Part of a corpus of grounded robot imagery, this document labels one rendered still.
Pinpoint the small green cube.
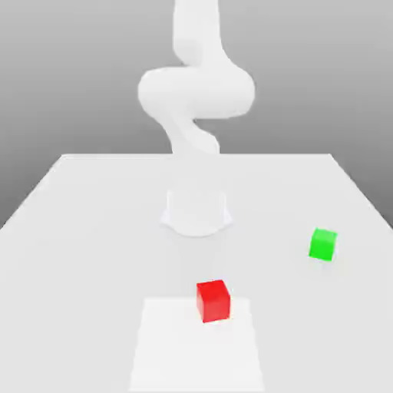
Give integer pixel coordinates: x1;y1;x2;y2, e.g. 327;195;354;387
308;227;339;263

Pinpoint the small red cube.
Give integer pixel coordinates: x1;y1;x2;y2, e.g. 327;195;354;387
196;279;232;324

